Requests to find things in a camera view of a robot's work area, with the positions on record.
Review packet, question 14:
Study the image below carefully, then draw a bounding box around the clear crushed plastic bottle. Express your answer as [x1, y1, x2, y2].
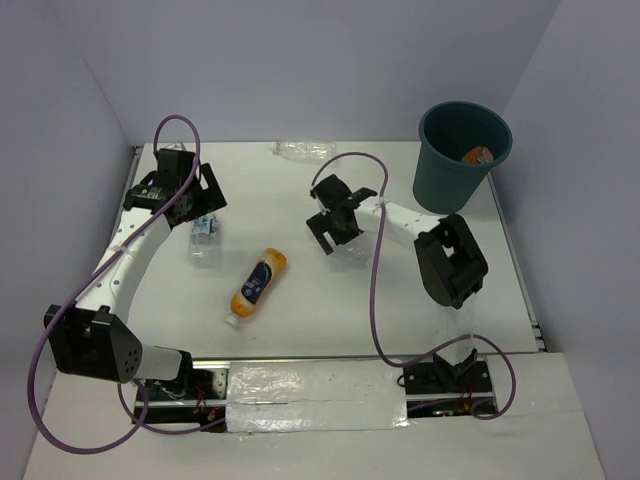
[329, 240, 372, 269]

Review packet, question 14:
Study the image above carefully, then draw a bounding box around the orange label tea bottle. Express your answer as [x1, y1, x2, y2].
[462, 145, 494, 165]

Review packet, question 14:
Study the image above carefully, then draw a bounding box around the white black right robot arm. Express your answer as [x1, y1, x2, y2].
[306, 174, 489, 391]

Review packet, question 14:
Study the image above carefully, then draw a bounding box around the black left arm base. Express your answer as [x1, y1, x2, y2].
[144, 367, 229, 433]

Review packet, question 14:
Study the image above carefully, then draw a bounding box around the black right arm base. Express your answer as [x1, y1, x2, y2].
[397, 360, 493, 398]

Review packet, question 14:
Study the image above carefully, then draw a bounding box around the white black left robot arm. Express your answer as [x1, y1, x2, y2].
[49, 148, 227, 399]

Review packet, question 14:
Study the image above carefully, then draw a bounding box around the dark green ribbed bin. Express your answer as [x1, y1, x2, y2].
[412, 101, 513, 214]

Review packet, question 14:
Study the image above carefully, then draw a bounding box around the clear bottle at back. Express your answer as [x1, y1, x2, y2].
[271, 141, 337, 164]

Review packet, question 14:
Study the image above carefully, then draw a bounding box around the clear bottle blue label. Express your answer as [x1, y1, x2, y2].
[188, 213, 221, 269]

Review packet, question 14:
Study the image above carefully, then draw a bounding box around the orange bottle blue label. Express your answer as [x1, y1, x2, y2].
[225, 248, 287, 329]

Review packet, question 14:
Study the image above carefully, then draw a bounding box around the white foil covered panel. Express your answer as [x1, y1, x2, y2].
[225, 360, 409, 433]

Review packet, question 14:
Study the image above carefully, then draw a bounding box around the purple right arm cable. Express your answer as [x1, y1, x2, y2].
[310, 152, 517, 420]

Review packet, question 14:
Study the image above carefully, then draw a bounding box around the aluminium table edge rail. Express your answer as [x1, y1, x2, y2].
[488, 175, 548, 353]

